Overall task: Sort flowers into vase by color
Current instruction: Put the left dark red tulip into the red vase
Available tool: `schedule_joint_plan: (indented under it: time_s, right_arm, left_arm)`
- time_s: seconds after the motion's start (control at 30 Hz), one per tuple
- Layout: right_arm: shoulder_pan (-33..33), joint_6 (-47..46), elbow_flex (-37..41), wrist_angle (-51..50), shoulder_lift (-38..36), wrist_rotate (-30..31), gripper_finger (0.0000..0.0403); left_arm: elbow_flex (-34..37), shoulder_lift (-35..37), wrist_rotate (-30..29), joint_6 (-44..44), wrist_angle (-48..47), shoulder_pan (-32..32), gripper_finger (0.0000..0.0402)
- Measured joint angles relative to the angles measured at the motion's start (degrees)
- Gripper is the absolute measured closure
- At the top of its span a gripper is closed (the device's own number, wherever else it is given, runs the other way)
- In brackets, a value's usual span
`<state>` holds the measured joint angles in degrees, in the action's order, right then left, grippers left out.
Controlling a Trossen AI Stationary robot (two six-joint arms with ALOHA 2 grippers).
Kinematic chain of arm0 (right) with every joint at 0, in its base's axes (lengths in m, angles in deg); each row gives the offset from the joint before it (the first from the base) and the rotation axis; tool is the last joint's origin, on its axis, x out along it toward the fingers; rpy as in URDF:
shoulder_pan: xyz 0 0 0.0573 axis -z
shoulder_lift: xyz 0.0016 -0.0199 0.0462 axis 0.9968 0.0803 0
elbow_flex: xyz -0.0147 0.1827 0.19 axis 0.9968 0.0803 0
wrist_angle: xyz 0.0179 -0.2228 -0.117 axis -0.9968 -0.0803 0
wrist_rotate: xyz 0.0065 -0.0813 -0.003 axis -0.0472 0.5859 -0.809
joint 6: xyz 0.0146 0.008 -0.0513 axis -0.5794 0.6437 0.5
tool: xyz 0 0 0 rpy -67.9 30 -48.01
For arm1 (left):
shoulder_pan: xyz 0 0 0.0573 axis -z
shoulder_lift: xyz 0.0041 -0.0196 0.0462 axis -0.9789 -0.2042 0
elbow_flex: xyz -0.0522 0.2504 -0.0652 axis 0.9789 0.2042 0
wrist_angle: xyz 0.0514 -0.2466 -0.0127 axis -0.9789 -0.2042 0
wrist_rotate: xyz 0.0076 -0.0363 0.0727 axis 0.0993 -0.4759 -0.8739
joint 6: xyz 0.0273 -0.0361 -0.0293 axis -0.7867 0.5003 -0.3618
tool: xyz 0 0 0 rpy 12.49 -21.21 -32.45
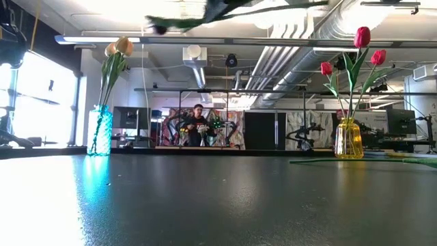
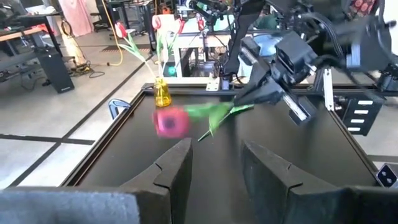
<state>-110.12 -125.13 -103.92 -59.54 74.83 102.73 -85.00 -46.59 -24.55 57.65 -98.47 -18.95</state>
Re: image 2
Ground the red artificial tulip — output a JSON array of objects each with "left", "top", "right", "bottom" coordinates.
[
  {"left": 114, "top": 21, "right": 160, "bottom": 82},
  {"left": 151, "top": 14, "right": 169, "bottom": 80},
  {"left": 151, "top": 101, "right": 255, "bottom": 143},
  {"left": 161, "top": 17, "right": 187, "bottom": 80}
]

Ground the white metal bracket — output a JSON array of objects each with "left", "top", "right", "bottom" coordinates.
[{"left": 322, "top": 67, "right": 336, "bottom": 112}]

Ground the wooden top black desk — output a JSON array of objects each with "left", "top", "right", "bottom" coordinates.
[{"left": 0, "top": 11, "right": 76, "bottom": 94}]

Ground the red patterned cloth panel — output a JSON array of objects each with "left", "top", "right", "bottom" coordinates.
[{"left": 347, "top": 0, "right": 379, "bottom": 19}]

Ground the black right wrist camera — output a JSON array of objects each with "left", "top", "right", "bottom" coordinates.
[{"left": 275, "top": 30, "right": 318, "bottom": 84}]

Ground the black bracket with white slots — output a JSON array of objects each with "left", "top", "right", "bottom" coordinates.
[{"left": 341, "top": 95, "right": 384, "bottom": 137}]

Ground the pink curtain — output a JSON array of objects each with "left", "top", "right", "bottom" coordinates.
[{"left": 58, "top": 0, "right": 95, "bottom": 37}]

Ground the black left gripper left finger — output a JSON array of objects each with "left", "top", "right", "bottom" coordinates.
[{"left": 0, "top": 138, "right": 194, "bottom": 224}]

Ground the black table-level camera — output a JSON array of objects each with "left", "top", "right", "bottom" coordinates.
[{"left": 375, "top": 162, "right": 398, "bottom": 189}]

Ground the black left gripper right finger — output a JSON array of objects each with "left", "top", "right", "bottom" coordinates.
[{"left": 241, "top": 139, "right": 398, "bottom": 224}]

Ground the blue plastic clamp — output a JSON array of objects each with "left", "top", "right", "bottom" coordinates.
[{"left": 108, "top": 98, "right": 132, "bottom": 121}]

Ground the yellow glass vase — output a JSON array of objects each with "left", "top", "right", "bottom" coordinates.
[{"left": 153, "top": 77, "right": 172, "bottom": 108}]

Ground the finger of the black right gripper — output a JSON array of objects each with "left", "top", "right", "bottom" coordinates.
[
  {"left": 235, "top": 58, "right": 275, "bottom": 100},
  {"left": 233, "top": 84, "right": 286, "bottom": 107}
]

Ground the yellow hanging cable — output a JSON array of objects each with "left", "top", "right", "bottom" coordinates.
[{"left": 101, "top": 0, "right": 124, "bottom": 67}]

